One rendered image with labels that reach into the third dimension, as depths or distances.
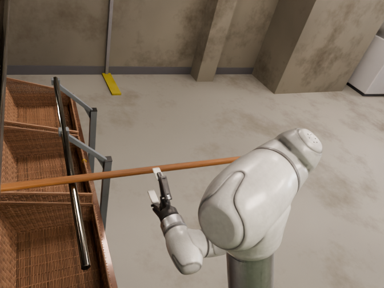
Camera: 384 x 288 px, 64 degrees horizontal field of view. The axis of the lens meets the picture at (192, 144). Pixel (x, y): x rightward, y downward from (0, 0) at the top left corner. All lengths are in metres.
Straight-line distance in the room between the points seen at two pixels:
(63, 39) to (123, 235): 2.66
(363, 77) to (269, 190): 6.40
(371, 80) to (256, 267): 6.29
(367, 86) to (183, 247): 6.07
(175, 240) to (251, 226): 0.61
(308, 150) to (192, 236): 0.60
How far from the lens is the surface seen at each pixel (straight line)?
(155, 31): 4.59
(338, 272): 3.11
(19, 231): 1.93
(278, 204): 0.57
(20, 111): 2.76
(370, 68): 6.84
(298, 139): 0.66
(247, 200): 0.53
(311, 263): 3.01
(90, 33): 4.36
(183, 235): 1.12
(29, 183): 1.29
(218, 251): 1.17
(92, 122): 2.16
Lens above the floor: 2.13
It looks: 37 degrees down
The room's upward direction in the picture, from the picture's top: 16 degrees clockwise
